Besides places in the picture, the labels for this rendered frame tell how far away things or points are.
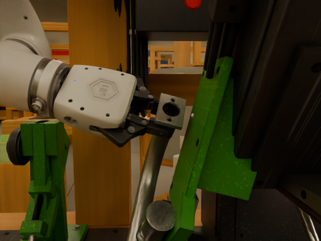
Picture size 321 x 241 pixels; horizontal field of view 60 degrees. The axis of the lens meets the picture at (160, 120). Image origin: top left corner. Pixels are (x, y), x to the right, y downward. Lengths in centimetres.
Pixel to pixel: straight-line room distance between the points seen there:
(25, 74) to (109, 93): 11
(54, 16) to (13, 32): 1040
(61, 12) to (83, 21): 1017
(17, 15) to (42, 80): 14
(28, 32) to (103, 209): 46
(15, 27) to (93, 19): 25
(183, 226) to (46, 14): 1077
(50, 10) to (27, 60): 1055
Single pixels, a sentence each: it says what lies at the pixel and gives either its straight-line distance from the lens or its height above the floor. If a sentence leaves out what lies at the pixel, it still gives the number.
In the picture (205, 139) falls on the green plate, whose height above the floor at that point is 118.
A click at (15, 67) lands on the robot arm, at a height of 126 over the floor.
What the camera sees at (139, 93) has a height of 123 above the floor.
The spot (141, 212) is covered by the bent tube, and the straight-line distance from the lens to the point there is 46.
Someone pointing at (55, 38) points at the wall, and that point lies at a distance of 1077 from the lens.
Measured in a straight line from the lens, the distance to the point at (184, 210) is 33.
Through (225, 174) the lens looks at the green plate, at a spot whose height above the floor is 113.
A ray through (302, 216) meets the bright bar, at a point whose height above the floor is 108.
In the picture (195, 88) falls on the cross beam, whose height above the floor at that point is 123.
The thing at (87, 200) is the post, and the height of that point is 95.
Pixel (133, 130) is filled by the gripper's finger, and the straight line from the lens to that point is 39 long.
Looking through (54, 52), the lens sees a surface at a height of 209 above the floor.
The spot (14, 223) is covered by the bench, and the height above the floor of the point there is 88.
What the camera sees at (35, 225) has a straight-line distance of 58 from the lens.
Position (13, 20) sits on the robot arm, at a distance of 51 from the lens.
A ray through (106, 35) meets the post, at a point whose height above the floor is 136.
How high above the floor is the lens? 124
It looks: 7 degrees down
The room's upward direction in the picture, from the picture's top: straight up
